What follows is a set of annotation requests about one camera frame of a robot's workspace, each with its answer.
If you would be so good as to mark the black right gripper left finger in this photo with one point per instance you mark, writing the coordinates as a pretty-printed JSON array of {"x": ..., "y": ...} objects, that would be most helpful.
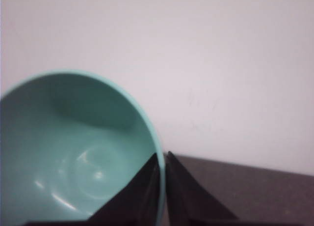
[{"x": 134, "y": 205}]

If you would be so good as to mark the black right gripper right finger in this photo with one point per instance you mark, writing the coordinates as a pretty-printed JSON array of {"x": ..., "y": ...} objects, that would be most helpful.
[{"x": 188, "y": 203}]

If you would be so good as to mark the teal ribbed bowl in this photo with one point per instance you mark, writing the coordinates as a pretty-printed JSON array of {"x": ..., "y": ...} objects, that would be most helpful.
[{"x": 70, "y": 142}]

